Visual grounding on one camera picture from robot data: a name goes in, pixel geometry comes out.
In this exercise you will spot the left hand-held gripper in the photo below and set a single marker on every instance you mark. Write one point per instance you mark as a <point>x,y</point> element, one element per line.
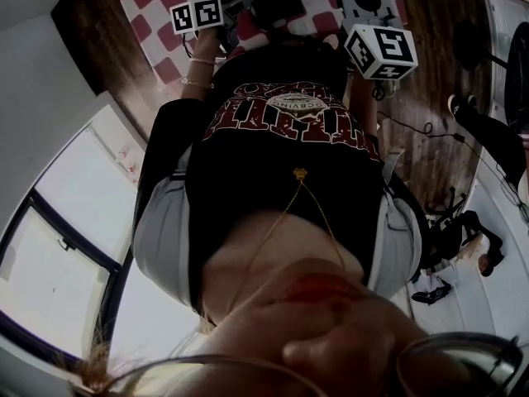
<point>196,15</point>

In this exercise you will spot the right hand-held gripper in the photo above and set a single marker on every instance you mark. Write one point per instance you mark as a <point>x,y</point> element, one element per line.
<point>384,50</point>

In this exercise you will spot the person's left forearm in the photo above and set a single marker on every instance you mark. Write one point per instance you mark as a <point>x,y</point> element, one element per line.
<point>198,73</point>

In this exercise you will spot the person's right forearm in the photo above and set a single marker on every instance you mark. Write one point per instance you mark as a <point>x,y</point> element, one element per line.
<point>361,106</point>

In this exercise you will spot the black round stool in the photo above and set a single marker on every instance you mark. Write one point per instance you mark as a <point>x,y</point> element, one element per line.
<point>469,41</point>

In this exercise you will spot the light ribbed rug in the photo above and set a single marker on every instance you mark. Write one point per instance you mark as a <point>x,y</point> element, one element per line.
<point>496,15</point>

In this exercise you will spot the black printed t-shirt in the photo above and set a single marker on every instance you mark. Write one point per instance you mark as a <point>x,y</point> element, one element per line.
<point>268,159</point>

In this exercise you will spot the black office chair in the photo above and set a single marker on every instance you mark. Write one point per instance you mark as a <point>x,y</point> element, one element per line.
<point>444,238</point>

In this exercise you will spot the grey and black jacket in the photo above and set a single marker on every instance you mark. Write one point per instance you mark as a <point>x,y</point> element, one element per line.
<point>161,238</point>

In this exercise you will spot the person's head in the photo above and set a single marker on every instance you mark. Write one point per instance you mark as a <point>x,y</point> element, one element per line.
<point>289,304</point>

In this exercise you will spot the black framed window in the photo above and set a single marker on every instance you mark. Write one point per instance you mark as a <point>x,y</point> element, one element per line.
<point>49,283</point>

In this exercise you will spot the thin-rimmed eyeglasses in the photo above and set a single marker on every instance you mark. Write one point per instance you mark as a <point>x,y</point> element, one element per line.
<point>475,358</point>

